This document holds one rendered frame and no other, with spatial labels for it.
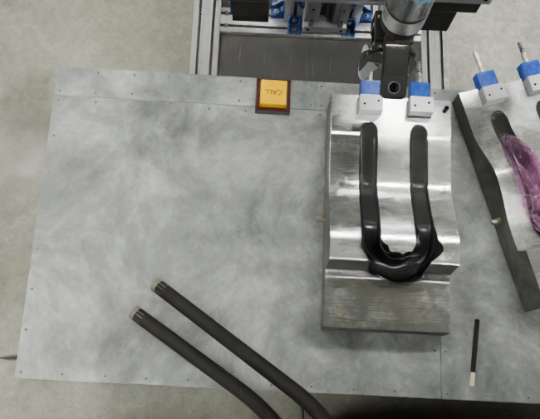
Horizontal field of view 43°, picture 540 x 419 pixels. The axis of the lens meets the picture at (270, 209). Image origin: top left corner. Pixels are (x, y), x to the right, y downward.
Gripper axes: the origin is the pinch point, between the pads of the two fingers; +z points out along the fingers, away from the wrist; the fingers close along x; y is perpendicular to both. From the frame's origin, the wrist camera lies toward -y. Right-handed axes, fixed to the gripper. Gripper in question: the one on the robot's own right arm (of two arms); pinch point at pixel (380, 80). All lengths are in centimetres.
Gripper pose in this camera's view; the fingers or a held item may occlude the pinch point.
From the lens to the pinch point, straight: 141.0
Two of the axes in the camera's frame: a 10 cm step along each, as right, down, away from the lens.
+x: -10.0, -0.6, -0.2
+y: 0.5, -9.6, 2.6
